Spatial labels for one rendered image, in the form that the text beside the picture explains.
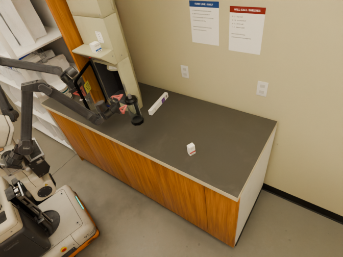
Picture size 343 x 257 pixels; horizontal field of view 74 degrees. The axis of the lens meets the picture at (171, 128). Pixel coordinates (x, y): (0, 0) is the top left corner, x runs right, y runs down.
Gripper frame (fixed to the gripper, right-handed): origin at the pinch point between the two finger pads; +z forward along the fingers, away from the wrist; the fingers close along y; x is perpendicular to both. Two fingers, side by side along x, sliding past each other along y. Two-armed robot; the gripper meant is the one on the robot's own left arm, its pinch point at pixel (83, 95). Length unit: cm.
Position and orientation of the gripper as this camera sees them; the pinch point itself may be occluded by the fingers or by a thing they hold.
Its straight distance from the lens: 190.9
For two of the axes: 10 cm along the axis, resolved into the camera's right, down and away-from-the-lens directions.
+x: -1.0, 7.1, -7.0
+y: -8.3, 3.2, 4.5
